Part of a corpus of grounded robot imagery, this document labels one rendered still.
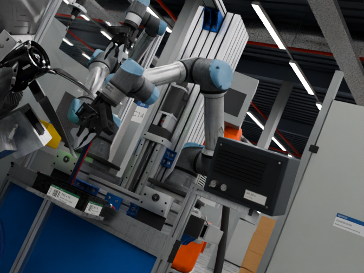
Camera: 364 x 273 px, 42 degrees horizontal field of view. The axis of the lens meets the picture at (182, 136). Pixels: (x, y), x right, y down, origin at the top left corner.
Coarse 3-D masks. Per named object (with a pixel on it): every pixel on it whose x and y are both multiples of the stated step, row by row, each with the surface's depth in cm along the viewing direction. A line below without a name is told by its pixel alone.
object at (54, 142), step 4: (44, 124) 201; (48, 124) 200; (48, 128) 200; (52, 128) 201; (52, 132) 202; (56, 132) 204; (52, 136) 203; (56, 136) 204; (60, 136) 206; (52, 140) 203; (56, 140) 205; (48, 144) 202; (52, 144) 204; (56, 144) 206
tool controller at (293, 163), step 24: (216, 144) 157; (240, 144) 153; (216, 168) 156; (240, 168) 151; (264, 168) 147; (288, 168) 145; (216, 192) 156; (240, 192) 151; (264, 192) 146; (288, 192) 151
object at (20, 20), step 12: (0, 0) 164; (12, 0) 166; (24, 0) 168; (36, 0) 172; (48, 0) 176; (0, 12) 162; (12, 12) 164; (24, 12) 165; (36, 12) 168; (12, 24) 162; (24, 24) 163; (36, 24) 165
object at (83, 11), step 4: (68, 0) 167; (72, 0) 167; (68, 4) 166; (72, 4) 165; (76, 4) 165; (72, 8) 168; (76, 8) 166; (80, 8) 165; (80, 12) 169; (84, 12) 167
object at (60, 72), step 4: (52, 68) 183; (56, 68) 187; (60, 68) 190; (56, 72) 166; (60, 72) 182; (64, 72) 188; (64, 76) 168; (68, 76) 177; (72, 76) 188; (72, 80) 174; (76, 80) 186; (76, 84) 173; (80, 84) 179; (84, 88) 180; (88, 92) 179; (92, 96) 180
